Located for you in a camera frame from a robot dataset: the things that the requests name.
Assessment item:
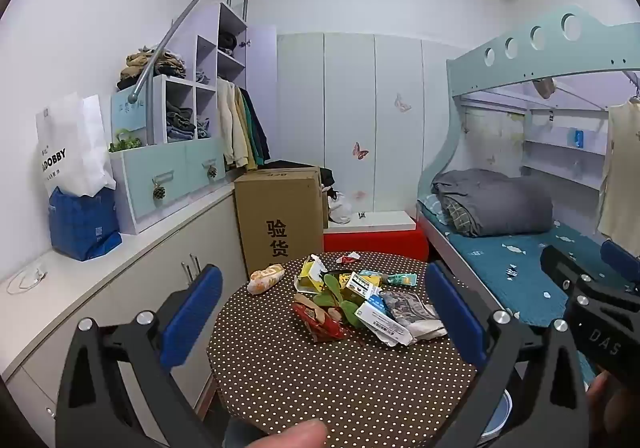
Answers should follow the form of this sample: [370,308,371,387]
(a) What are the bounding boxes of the folded dark clothes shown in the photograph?
[166,106,197,141]

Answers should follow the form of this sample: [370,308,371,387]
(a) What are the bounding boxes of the brown hanging object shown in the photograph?
[531,77,557,100]

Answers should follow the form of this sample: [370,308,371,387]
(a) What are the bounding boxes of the dark hanging garment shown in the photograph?
[242,88,271,165]

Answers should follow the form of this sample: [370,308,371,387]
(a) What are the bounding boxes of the cream hanging shirt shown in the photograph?
[597,101,640,242]

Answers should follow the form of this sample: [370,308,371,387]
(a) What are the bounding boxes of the white paper bag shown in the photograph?
[35,92,117,199]

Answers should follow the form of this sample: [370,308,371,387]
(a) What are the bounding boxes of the white plastic bag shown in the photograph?
[327,188,354,224]

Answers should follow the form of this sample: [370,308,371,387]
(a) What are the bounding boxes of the white medicine box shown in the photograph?
[356,295,416,347]

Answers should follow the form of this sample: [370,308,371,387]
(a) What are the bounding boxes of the mint bunk bed frame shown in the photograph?
[417,11,640,329]

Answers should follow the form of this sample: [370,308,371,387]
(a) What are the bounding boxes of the yellow white carton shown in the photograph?
[293,255,329,297]

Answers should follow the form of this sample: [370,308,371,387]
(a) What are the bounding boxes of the red snack packet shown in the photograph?
[291,294,351,344]

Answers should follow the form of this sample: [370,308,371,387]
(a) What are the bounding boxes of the grey duvet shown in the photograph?
[431,169,554,237]

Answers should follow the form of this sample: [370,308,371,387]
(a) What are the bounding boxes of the white wardrobe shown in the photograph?
[276,32,468,217]

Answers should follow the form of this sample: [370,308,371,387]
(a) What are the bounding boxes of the green hanging garment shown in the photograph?
[239,89,261,168]

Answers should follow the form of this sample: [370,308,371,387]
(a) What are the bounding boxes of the red storage bench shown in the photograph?
[322,211,430,263]

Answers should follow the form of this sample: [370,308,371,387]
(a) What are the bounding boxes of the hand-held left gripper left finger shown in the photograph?
[56,264,236,448]

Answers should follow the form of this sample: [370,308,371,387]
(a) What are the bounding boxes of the cardboard box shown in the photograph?
[234,165,330,279]

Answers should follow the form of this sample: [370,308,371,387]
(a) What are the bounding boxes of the stair shelf cabinet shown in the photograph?
[110,2,251,235]

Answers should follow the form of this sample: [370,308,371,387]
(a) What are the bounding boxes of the person's left hand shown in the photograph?
[248,419,328,448]

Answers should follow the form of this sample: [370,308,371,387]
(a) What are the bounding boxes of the grey metal handrail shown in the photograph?
[131,0,252,104]

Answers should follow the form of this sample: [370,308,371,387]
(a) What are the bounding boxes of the white basin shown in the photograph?
[477,388,514,444]

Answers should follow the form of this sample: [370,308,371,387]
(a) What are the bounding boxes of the lilac cabinet door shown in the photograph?
[246,25,278,164]

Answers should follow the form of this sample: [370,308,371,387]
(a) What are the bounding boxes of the person's right hand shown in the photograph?
[585,370,631,448]

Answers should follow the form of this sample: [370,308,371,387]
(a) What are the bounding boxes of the green plant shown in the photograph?
[109,129,144,153]

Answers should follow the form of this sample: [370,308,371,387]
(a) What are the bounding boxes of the light blue pillow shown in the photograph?
[418,195,451,225]

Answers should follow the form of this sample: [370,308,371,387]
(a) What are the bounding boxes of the grey printed packet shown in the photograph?
[380,291,441,329]

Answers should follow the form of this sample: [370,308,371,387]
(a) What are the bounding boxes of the green leaf scraps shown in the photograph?
[312,273,364,329]

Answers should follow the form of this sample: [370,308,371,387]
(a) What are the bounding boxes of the orange bread wrapper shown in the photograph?
[248,263,286,294]

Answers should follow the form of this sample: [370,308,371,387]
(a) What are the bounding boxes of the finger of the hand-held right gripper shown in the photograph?
[600,239,640,286]
[540,244,596,301]

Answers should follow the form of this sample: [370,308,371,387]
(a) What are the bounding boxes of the cream hanging jacket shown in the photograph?
[216,78,252,170]

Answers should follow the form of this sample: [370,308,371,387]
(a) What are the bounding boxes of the blue patterned bed sheet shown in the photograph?
[417,193,640,329]

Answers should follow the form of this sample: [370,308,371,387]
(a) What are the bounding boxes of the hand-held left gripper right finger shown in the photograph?
[425,261,591,448]

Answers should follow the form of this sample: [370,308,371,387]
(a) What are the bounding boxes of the beige low cabinet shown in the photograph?
[0,183,251,448]

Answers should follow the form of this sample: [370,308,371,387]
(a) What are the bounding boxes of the pile of brown clothes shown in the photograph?
[116,48,187,90]

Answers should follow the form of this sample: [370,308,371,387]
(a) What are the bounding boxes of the white cable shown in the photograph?
[7,267,49,295]

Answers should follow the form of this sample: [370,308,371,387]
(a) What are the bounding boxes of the white tissue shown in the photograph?
[407,318,448,342]

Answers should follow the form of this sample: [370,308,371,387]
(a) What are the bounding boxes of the blue bag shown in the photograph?
[48,185,122,262]

